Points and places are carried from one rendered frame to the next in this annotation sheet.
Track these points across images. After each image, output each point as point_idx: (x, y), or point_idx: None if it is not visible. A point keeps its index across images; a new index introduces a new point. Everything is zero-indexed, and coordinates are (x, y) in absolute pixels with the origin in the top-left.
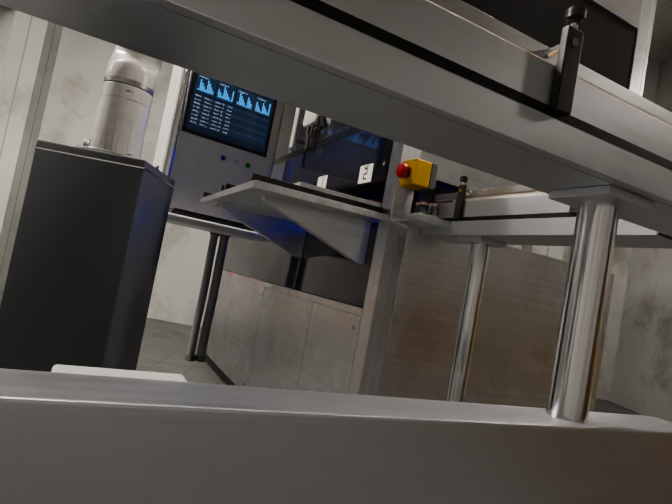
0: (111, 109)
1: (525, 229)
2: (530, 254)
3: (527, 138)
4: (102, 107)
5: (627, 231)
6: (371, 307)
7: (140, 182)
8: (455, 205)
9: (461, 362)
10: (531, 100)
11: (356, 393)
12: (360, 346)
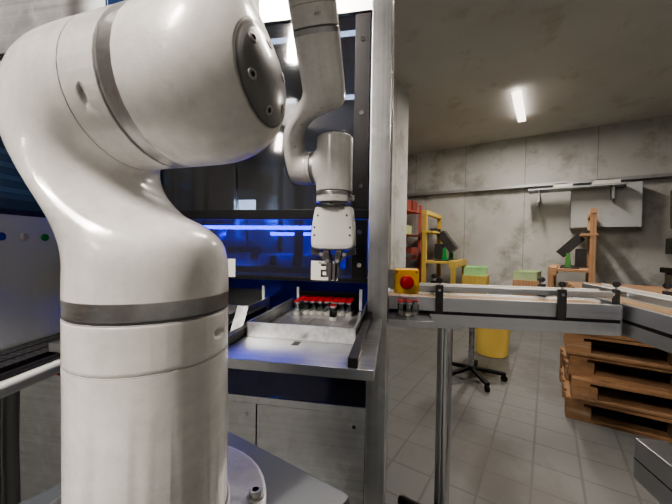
0: (188, 413)
1: (515, 326)
2: None
3: None
4: (147, 422)
5: (600, 332)
6: (381, 406)
7: None
8: (436, 302)
9: (449, 417)
10: None
11: (380, 485)
12: (373, 443)
